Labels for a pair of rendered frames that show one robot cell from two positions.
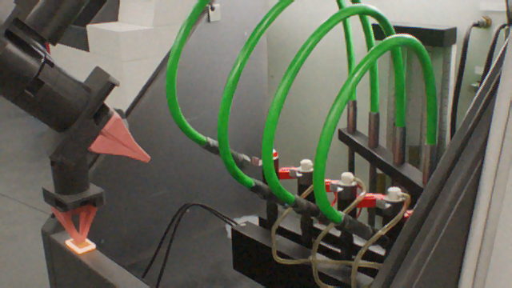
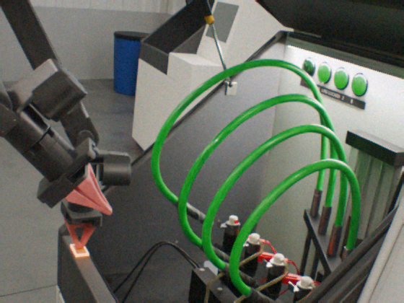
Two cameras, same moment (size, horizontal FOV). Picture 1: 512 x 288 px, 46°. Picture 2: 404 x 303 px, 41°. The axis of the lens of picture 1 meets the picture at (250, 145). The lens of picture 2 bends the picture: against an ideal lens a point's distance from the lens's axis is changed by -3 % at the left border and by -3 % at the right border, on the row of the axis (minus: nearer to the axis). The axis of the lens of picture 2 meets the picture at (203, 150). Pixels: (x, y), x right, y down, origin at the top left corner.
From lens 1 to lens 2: 0.21 m
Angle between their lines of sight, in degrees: 11
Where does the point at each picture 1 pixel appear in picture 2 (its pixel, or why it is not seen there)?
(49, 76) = (47, 143)
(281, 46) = (283, 125)
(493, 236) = not seen: outside the picture
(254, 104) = (252, 167)
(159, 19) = (229, 60)
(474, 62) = not seen: outside the picture
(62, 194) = (71, 211)
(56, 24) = (58, 109)
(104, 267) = (89, 273)
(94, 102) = (73, 167)
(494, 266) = not seen: outside the picture
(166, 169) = (164, 205)
